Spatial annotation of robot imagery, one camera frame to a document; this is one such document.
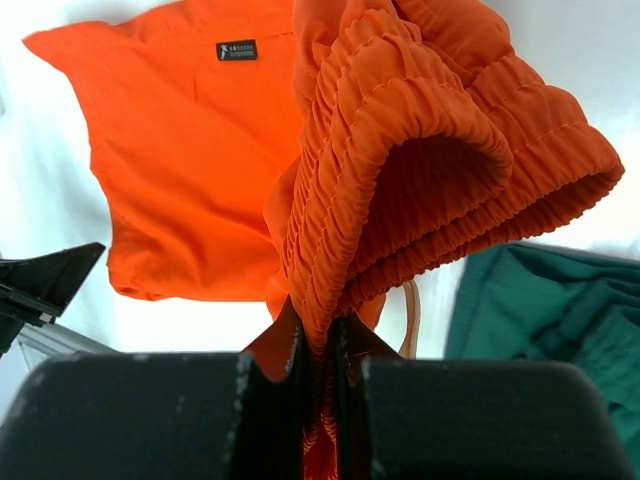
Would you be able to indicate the green shorts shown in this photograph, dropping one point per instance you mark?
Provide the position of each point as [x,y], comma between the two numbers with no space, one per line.
[517,302]

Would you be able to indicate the aluminium mounting rail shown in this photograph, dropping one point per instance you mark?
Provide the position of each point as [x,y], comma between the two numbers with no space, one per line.
[58,340]

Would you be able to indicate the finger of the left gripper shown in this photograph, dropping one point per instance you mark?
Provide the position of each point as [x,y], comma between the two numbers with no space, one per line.
[37,291]

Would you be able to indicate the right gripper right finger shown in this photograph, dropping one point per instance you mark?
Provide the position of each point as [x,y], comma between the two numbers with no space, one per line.
[466,419]

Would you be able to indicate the orange shorts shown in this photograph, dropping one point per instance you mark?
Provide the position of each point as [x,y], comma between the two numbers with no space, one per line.
[319,152]

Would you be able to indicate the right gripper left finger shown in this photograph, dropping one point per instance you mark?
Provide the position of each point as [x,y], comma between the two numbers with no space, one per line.
[163,416]

